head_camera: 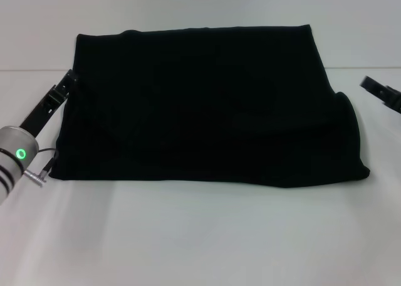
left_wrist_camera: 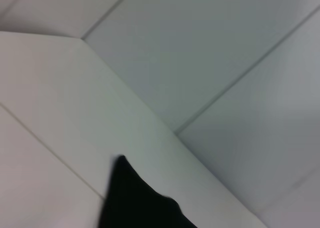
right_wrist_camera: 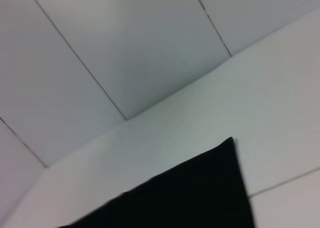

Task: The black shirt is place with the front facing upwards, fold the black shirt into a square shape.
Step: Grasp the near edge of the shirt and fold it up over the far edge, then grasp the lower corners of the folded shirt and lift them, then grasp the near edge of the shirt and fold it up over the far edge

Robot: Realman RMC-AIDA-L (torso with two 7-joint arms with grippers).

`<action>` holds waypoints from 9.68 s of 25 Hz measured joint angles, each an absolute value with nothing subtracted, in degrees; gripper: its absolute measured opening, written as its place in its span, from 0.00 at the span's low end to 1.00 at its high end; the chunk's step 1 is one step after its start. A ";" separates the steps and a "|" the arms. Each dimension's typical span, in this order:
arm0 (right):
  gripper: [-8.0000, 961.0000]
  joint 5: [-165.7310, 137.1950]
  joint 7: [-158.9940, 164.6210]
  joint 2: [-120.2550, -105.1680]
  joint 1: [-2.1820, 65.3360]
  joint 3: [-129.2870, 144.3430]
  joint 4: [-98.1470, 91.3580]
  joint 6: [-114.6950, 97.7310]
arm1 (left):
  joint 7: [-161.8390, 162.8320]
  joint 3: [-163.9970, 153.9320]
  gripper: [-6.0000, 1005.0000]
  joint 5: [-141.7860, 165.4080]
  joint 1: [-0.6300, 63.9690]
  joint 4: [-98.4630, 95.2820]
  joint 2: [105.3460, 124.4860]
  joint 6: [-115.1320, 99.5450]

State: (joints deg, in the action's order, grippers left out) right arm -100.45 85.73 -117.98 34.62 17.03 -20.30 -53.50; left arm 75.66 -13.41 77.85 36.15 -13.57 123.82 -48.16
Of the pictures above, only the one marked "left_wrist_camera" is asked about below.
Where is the black shirt with FREE print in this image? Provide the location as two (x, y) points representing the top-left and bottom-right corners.
(98, 154), (198, 228)

